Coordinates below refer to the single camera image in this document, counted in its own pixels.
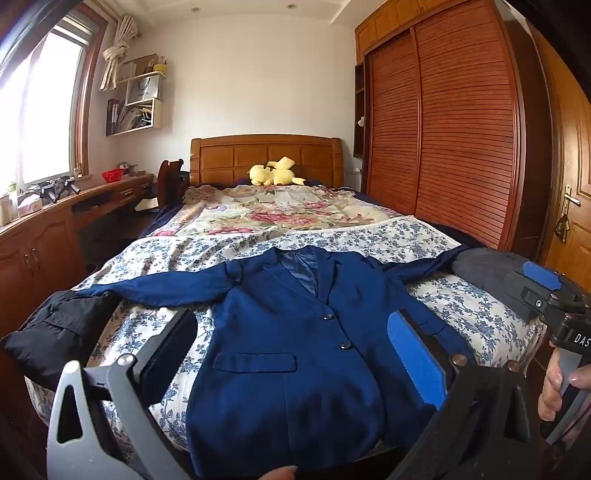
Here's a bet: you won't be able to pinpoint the wooden door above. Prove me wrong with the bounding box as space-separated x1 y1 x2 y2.
531 28 591 296

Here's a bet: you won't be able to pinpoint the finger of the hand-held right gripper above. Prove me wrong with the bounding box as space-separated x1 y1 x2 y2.
523 261 578 296
504 271 557 321

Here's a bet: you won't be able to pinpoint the yellow plush toy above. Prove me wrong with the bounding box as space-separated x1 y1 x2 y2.
248 157 306 188

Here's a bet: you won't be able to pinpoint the wooden slatted wardrobe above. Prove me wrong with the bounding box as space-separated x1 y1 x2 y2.
355 0 546 252

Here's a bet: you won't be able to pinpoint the beige tied curtain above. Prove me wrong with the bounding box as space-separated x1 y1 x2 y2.
99 14 140 92

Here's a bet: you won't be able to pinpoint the blue suit jacket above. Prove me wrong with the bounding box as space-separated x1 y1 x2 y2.
74 244 478 479

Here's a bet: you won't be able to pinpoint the dark grey cloth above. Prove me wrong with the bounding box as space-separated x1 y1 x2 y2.
450 249 555 324

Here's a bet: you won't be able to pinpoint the black jacket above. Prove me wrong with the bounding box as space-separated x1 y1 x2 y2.
0 290 123 393

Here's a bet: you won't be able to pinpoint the wooden desk with cabinets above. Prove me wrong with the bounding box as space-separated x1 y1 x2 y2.
0 173 155 337

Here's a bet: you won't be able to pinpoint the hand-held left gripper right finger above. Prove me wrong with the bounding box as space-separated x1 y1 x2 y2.
387 308 546 480

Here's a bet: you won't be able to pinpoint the wooden bed headboard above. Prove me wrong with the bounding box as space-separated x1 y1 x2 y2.
189 135 345 188

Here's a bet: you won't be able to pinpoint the pink floral quilt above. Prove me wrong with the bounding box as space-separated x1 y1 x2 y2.
152 184 402 238

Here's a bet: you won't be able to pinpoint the person's right hand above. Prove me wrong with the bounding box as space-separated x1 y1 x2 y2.
538 339 591 423

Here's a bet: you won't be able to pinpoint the brown cardboard box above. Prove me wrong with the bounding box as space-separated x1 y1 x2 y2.
121 55 158 79

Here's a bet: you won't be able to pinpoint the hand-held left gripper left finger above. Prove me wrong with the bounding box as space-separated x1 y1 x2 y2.
46 308 198 480

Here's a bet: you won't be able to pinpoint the wooden framed window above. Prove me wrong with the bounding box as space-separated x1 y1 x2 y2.
0 14 100 185

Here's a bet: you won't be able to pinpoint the narrow wooden corner shelf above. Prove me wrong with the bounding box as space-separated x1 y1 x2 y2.
353 62 369 158

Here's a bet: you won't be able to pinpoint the white tissue box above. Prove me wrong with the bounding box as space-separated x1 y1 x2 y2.
17 194 44 217

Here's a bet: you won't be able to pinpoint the white wall shelf unit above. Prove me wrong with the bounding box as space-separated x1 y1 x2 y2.
105 54 168 137

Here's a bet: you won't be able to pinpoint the white paper bag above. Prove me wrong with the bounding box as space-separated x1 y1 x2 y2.
126 75 160 104

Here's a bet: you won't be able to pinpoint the black hand-held devices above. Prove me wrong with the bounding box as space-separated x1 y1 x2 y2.
25 175 81 204

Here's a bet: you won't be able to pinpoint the person's left hand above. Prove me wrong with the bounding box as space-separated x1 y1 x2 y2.
257 465 299 480

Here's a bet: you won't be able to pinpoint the dark wooden chair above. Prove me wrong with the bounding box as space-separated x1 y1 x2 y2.
156 158 185 208

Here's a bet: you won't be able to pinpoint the blue floral bedspread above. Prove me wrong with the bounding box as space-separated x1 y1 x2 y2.
25 215 548 462

